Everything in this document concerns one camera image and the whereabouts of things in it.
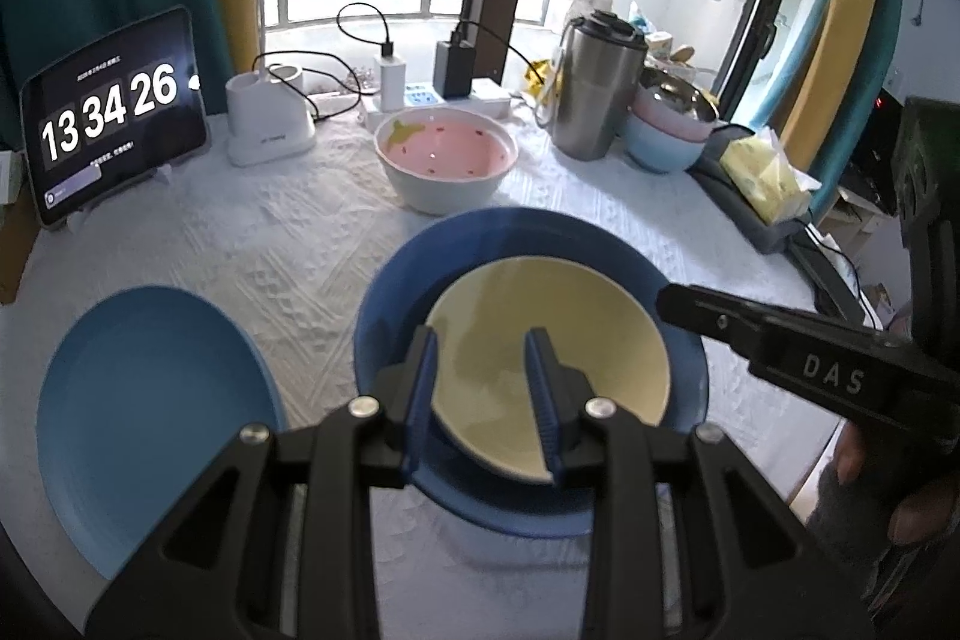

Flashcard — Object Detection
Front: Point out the blue plate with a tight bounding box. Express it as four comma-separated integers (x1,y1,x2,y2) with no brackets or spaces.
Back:
36,286,288,578

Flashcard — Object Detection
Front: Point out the pale green bowl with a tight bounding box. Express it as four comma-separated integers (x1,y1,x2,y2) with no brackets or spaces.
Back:
427,257,672,484

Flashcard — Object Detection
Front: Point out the pink strawberry bowl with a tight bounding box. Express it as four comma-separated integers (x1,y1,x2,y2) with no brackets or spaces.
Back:
373,107,519,216

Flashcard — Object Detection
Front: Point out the person right hand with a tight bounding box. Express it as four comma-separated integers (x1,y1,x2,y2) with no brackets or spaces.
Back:
805,422,958,603

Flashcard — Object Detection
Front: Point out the black phone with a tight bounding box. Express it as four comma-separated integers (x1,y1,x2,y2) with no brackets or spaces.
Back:
784,230,864,325

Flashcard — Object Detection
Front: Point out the light blue bowl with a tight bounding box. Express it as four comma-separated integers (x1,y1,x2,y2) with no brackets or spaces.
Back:
622,113,706,174

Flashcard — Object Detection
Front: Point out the pink bowl with steel bowl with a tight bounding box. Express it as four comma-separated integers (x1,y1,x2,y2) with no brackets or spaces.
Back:
631,67,719,143

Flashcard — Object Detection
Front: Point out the cardboard box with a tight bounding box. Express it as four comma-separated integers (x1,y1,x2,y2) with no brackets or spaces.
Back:
0,198,39,305

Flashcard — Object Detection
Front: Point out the steel tumbler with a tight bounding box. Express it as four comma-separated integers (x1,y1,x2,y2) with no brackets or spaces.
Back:
550,10,647,161

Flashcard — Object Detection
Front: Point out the white lamp base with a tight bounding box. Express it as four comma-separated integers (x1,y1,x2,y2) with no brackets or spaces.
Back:
224,65,317,167

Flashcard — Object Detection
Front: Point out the small white box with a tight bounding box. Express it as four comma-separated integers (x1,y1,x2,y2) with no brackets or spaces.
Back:
0,151,23,206

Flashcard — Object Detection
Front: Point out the tablet showing clock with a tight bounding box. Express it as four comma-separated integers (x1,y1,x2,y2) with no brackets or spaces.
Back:
20,7,208,229

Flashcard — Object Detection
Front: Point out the white power strip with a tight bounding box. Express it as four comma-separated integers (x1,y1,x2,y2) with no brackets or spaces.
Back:
311,78,511,131

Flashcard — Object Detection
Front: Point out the white charger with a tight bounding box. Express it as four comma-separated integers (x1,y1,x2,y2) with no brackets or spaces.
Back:
377,41,407,112

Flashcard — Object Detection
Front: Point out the black charger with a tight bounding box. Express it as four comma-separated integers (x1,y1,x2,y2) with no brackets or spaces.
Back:
433,28,477,99

